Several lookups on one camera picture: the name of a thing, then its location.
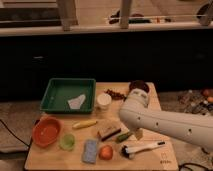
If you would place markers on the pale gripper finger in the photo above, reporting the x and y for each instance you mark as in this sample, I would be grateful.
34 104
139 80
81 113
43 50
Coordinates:
138 134

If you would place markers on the wooden board eraser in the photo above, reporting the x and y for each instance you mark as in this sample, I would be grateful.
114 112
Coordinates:
108 129

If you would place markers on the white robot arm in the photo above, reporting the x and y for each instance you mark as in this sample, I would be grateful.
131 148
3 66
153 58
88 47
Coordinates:
193 129

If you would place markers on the green plastic tray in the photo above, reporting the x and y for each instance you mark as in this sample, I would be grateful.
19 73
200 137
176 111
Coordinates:
60 91

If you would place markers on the green cucumber toy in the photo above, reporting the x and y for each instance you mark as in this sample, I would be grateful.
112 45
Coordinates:
123 137

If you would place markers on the orange fruit toy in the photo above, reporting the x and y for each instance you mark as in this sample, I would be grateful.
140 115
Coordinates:
106 152

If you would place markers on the wooden board table top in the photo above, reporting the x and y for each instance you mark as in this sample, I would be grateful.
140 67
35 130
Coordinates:
53 158

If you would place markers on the brown dried chili cluster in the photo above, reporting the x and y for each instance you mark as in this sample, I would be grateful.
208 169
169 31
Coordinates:
115 95

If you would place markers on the white cup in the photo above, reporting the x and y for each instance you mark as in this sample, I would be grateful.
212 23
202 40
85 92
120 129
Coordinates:
103 101

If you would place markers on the dark red bowl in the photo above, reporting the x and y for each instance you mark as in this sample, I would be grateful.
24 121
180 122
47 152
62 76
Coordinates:
140 84

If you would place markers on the blue sponge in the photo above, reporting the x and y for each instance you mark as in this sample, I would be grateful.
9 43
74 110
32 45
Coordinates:
90 151

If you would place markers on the yellow banana toy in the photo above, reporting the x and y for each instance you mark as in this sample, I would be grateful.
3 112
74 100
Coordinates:
84 124

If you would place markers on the white cloth piece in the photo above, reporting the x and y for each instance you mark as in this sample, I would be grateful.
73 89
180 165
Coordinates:
77 102

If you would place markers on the small green cup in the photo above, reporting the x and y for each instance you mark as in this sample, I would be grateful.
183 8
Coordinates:
67 142

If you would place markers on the orange plastic bowl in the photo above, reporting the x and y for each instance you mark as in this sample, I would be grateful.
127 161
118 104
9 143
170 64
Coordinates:
46 131

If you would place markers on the white handled brush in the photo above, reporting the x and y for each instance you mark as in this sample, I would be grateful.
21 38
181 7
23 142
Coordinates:
130 151

